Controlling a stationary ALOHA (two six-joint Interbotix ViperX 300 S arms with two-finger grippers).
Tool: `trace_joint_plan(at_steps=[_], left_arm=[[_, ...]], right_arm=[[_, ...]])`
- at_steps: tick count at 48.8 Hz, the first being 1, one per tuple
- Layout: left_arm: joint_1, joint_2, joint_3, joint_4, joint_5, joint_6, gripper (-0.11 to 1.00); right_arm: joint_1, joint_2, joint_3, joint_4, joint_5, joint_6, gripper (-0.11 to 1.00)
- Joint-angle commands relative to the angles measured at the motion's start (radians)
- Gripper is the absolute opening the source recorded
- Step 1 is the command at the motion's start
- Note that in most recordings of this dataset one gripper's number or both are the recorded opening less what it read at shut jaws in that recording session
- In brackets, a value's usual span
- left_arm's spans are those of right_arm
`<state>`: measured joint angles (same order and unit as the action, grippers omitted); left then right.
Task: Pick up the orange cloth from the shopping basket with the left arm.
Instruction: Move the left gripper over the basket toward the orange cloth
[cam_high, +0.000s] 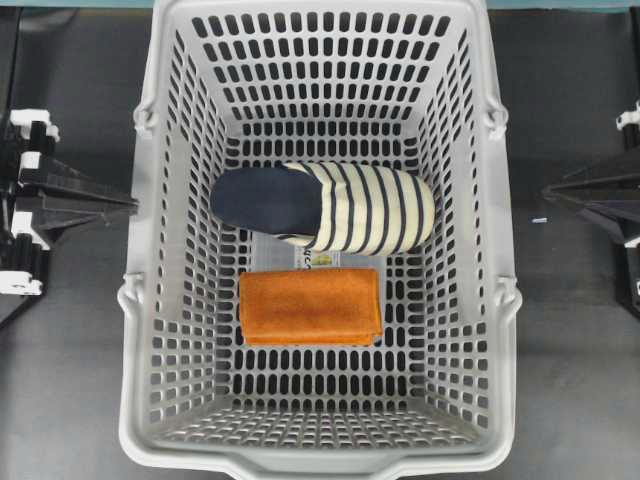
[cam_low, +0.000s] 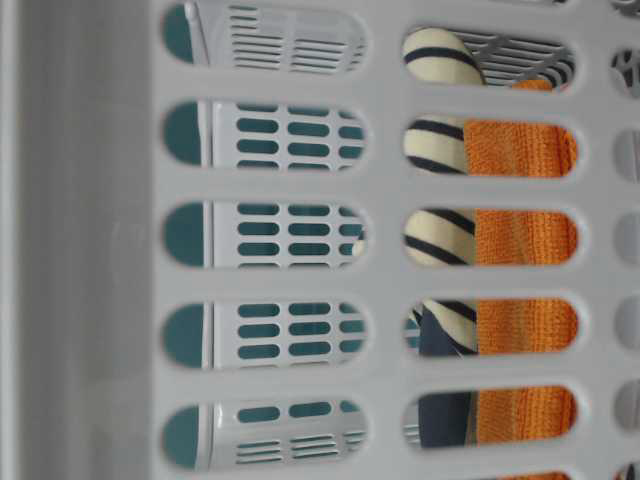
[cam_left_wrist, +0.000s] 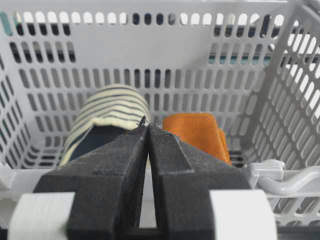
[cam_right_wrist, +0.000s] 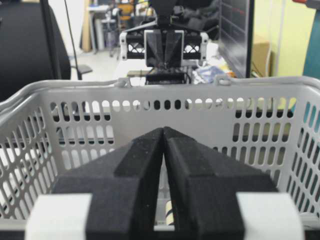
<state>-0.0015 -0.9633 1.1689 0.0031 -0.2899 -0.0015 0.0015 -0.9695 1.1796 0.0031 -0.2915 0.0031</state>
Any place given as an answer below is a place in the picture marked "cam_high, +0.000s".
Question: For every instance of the orange cloth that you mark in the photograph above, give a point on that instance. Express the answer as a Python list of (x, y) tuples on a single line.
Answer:
[(334, 307)]

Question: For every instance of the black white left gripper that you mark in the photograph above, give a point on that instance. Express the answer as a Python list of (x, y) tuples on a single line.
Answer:
[(28, 231)]

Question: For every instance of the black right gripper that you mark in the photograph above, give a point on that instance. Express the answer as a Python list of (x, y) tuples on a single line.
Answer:
[(610, 181)]

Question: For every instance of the grey plastic shopping basket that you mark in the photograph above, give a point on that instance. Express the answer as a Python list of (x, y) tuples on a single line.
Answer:
[(407, 85)]

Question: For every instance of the navy striped slipper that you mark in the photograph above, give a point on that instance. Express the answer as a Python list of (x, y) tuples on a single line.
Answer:
[(328, 206)]

